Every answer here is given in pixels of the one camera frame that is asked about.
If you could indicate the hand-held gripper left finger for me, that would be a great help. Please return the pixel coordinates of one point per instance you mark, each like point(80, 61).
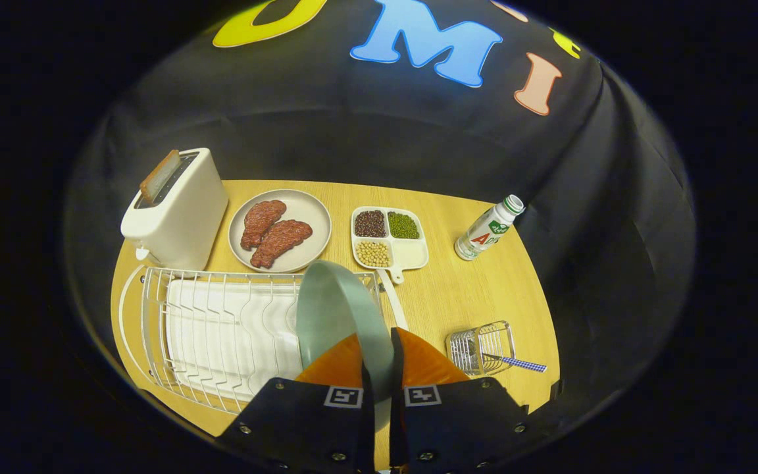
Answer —
point(367, 421)

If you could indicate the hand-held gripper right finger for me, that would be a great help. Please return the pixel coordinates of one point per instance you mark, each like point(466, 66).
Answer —
point(396, 421)

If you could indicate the pale green plate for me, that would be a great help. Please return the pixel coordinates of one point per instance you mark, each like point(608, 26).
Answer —
point(336, 316)

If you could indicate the beige round plate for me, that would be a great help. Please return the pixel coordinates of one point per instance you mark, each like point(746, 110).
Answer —
point(310, 210)

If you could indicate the heap of yellow soybeans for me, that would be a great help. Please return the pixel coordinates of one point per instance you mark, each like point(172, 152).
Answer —
point(373, 254)

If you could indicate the white divided tray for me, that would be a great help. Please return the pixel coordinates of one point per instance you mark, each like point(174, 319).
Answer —
point(408, 253)

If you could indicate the white drip tray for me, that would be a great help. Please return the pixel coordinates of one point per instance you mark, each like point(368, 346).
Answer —
point(221, 336)

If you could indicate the heap of green beans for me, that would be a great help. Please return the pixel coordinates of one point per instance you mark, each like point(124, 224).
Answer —
point(403, 225)

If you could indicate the heap of dark red beans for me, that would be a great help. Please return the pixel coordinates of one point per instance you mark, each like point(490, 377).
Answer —
point(370, 224)

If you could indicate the reddish meat slice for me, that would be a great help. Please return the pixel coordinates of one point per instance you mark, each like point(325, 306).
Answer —
point(280, 240)
point(262, 220)

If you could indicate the white drink bottle green label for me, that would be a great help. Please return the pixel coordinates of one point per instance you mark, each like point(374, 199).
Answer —
point(484, 234)

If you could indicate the white toaster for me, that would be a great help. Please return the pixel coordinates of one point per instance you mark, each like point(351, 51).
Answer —
point(181, 224)

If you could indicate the black backdrop cloth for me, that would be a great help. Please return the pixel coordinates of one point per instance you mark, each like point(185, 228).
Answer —
point(385, 131)

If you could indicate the brown toast slice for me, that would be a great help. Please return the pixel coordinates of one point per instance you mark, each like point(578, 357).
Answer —
point(158, 176)

